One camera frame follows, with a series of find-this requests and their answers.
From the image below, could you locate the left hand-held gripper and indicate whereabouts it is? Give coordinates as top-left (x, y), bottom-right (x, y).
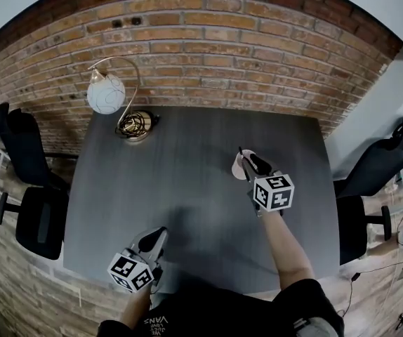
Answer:
top-left (107, 226), bottom-right (169, 295)

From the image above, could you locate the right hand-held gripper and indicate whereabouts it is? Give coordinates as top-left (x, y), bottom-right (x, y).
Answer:
top-left (242, 153), bottom-right (296, 218)

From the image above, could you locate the small white round object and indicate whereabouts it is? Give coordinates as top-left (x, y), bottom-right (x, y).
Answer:
top-left (230, 148), bottom-right (258, 182)

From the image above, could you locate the person's left forearm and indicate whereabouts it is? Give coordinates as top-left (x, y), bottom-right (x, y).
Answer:
top-left (119, 287), bottom-right (152, 333)

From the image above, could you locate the person's right forearm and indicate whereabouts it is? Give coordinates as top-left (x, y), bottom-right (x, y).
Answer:
top-left (262, 210), bottom-right (317, 291)

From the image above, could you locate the person's black shirt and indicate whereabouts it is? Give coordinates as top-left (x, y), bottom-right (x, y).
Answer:
top-left (95, 277), bottom-right (346, 337)

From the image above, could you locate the black office chair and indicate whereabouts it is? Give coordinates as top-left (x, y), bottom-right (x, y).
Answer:
top-left (332, 116), bottom-right (403, 267)
top-left (0, 101), bottom-right (72, 261)

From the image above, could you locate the gold lamp with white globe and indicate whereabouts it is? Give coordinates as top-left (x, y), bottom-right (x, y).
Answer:
top-left (86, 56), bottom-right (161, 144)

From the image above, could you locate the black lamp cable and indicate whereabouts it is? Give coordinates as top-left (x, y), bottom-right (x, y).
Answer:
top-left (114, 112), bottom-right (161, 137)

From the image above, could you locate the black cable with adapter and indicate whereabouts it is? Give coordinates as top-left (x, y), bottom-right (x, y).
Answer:
top-left (338, 258), bottom-right (403, 318)

